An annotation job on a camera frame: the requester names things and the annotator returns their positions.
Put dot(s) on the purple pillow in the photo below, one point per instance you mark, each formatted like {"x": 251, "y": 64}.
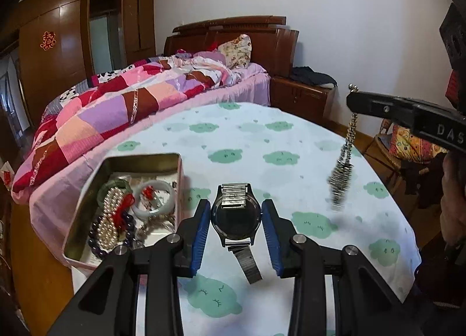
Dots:
{"x": 207, "y": 56}

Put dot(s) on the floral pillow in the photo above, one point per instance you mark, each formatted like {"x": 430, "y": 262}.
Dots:
{"x": 236, "y": 50}

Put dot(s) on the pink bed sheet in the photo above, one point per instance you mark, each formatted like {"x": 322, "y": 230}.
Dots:
{"x": 54, "y": 212}

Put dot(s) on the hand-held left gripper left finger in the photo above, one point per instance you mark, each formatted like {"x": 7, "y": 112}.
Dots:
{"x": 200, "y": 237}

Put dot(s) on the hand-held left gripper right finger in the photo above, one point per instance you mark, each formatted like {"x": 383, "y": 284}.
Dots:
{"x": 271, "y": 237}

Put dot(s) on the colourful patterned cushion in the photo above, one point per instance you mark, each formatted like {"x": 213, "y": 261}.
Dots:
{"x": 415, "y": 143}

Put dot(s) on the wicker chair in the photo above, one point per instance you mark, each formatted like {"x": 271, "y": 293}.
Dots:
{"x": 382, "y": 146}

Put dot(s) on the patchwork quilt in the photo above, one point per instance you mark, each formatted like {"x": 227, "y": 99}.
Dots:
{"x": 109, "y": 110}

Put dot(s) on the silver metal band wristwatch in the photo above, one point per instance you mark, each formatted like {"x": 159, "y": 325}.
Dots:
{"x": 235, "y": 219}

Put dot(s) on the pink metal tin box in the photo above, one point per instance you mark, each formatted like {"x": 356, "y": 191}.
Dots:
{"x": 142, "y": 162}

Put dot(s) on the white jade bangle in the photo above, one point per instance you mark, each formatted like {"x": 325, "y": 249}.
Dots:
{"x": 153, "y": 213}

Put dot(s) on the dark wooden headboard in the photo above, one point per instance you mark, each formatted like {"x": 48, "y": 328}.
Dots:
{"x": 276, "y": 48}

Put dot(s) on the dark garment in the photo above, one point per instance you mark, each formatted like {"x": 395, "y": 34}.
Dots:
{"x": 426, "y": 183}

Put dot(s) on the dark folded clothes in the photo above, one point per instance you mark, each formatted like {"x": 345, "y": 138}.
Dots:
{"x": 313, "y": 76}

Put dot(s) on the red paper decoration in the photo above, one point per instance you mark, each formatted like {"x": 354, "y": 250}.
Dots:
{"x": 47, "y": 40}

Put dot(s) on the green jade bangle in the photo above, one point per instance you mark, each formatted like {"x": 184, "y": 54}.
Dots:
{"x": 109, "y": 186}

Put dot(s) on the red knot charm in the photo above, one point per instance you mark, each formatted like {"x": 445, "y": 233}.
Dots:
{"x": 125, "y": 205}
{"x": 147, "y": 194}

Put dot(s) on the wooden nightstand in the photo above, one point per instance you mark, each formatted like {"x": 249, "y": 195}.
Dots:
{"x": 298, "y": 99}

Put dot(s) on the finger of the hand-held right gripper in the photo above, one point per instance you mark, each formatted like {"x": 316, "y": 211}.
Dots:
{"x": 382, "y": 106}

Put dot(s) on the person's right hand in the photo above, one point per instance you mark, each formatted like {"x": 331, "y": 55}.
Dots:
{"x": 455, "y": 201}

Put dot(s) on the brown wooden wardrobe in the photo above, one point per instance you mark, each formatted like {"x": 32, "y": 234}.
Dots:
{"x": 72, "y": 30}

